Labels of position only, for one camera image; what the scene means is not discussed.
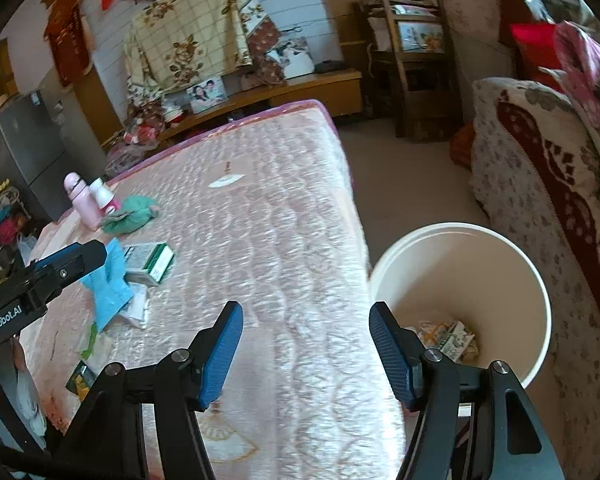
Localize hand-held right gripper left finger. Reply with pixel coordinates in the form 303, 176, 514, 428
55, 301, 244, 480

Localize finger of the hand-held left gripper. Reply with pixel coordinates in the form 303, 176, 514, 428
22, 239, 107, 306

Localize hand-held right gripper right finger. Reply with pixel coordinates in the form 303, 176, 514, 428
369, 301, 556, 480

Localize blue face mask packet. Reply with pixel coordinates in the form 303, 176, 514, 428
81, 239, 131, 333

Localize snack wrapper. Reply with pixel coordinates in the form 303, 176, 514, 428
415, 319, 481, 365

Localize green cloth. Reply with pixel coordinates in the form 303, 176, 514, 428
101, 195, 160, 235

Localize green and white medicine box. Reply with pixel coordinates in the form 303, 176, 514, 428
124, 242, 175, 287

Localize white bucket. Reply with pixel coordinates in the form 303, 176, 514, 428
367, 222, 552, 416

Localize white bottle with pink label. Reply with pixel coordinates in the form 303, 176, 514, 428
89, 178, 121, 216

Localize small green packet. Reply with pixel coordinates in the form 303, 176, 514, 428
66, 360, 98, 401

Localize grey refrigerator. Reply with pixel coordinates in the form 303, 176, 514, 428
0, 90, 73, 223

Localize pink quilted mattress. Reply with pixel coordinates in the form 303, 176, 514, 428
17, 100, 411, 480

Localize white floral sofa cover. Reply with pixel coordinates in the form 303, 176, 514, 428
470, 77, 600, 480

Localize small framed couple photo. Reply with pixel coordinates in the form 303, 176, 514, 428
186, 76, 228, 114

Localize orange cloth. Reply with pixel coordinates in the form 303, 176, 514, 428
449, 124, 476, 168

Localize red hanging ornament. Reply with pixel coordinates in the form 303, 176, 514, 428
44, 0, 93, 88

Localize red patterned blanket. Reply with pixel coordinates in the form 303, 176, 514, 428
495, 87, 600, 311

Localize yellow floral cloth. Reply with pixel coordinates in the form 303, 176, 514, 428
124, 0, 255, 96

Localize wooden cabinet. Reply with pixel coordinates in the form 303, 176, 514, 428
150, 67, 363, 143

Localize brown patterned cloth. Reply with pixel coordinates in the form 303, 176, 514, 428
247, 12, 288, 86

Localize dark wooden chair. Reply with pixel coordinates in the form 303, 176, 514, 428
355, 0, 463, 138

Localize wedding photo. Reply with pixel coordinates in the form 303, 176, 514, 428
267, 36, 315, 80

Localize pink jacket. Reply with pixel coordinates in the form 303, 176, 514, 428
552, 20, 600, 171

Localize red cushion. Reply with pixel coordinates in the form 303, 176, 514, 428
510, 22, 566, 93

